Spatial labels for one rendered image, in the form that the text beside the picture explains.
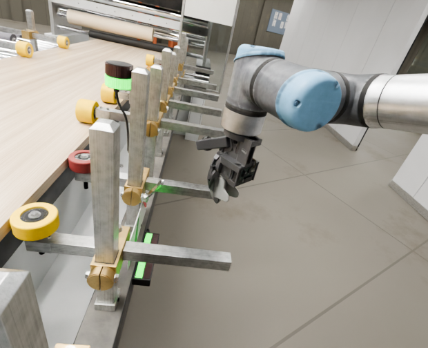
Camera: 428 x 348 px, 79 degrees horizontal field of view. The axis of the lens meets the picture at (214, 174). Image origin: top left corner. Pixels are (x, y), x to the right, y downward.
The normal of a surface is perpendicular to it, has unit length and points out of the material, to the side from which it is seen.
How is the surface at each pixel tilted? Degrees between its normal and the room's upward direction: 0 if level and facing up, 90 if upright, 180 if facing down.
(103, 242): 90
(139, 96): 90
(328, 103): 90
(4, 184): 0
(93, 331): 0
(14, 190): 0
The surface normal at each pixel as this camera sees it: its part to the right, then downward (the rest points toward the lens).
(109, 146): 0.04, 0.52
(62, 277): 0.20, -0.84
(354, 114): -0.81, 0.52
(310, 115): 0.36, 0.54
